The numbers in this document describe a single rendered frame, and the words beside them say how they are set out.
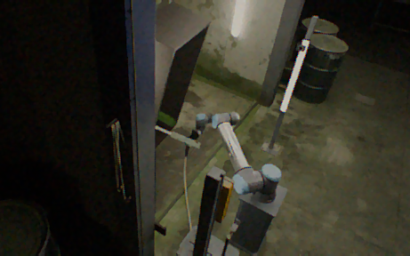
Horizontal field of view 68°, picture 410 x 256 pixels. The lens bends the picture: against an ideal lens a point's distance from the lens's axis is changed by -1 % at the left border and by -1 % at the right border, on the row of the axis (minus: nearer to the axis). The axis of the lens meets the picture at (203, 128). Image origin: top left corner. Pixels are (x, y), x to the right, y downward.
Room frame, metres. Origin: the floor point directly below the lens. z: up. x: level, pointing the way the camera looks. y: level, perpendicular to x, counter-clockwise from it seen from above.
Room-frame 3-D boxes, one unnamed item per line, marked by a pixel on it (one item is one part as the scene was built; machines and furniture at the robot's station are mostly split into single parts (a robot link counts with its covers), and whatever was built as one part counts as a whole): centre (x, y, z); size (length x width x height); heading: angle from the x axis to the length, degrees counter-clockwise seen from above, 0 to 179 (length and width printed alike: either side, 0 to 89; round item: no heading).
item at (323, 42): (4.18, -1.55, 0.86); 0.54 x 0.54 x 0.01
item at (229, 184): (0.86, -0.10, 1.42); 0.12 x 0.06 x 0.26; 65
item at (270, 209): (1.56, -0.54, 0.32); 0.31 x 0.31 x 0.64; 65
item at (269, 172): (1.56, -0.53, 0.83); 0.17 x 0.15 x 0.18; 114
